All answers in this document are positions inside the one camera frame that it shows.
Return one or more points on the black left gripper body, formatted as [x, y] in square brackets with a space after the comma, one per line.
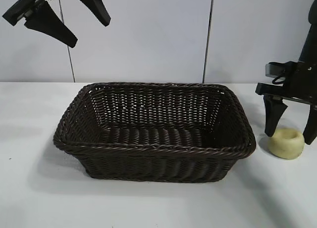
[22, 11]

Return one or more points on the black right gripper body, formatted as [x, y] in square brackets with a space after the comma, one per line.
[299, 87]

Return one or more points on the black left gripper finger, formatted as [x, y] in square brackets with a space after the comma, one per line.
[96, 8]
[52, 27]

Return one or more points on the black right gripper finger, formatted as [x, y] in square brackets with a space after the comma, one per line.
[311, 129]
[272, 116]

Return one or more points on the pale yellow egg yolk pastry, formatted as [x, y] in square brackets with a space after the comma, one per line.
[287, 145]

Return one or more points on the dark brown wicker basket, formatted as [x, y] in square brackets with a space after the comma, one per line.
[153, 144]

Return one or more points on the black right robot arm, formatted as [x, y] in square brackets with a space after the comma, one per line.
[309, 40]

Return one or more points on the thin dark vertical strip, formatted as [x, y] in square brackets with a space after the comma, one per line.
[208, 35]
[66, 37]

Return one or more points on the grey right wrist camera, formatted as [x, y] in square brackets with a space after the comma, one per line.
[272, 69]

